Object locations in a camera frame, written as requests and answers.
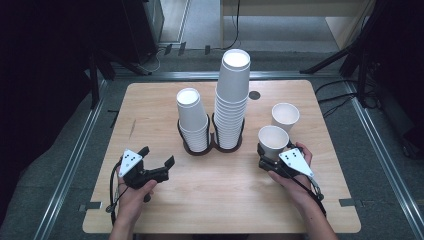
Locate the black cabinet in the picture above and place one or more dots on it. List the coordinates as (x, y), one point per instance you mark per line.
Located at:
(140, 26)

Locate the tall stack of white cups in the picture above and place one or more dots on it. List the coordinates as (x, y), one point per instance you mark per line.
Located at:
(233, 83)

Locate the grey tape piece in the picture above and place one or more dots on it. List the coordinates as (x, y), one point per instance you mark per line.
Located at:
(347, 202)
(91, 205)

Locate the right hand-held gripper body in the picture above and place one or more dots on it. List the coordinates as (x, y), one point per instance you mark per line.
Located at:
(295, 161)

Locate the white paper cup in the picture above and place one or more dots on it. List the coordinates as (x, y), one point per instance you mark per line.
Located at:
(285, 115)
(273, 138)

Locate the person's right hand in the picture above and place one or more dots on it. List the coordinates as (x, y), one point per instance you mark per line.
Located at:
(296, 191)

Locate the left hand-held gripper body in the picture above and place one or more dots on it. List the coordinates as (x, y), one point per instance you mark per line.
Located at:
(130, 161)

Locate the thin black floor strip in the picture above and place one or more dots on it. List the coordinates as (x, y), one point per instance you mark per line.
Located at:
(115, 120)

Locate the short stack of white cups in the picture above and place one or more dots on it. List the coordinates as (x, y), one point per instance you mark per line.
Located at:
(191, 113)

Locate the black tape strip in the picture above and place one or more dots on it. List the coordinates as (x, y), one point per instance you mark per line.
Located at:
(182, 48)
(207, 50)
(168, 49)

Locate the person's left hand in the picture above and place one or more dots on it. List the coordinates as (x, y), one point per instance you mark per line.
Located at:
(130, 203)

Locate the dark curtain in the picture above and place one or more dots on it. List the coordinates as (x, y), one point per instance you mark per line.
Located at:
(40, 83)

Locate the black double cup holder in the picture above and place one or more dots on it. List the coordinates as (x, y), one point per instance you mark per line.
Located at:
(199, 153)

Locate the black round table grommet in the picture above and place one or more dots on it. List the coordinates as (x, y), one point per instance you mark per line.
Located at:
(254, 95)

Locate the black tripod stand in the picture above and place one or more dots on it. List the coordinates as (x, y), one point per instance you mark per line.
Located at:
(328, 61)

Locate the light wooden desk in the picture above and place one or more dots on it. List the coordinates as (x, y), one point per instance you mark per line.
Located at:
(293, 8)

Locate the aluminium floor rail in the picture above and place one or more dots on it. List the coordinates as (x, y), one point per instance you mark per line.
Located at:
(386, 165)
(71, 166)
(166, 76)

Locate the black metal stand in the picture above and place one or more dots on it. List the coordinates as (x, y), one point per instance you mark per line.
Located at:
(94, 90)

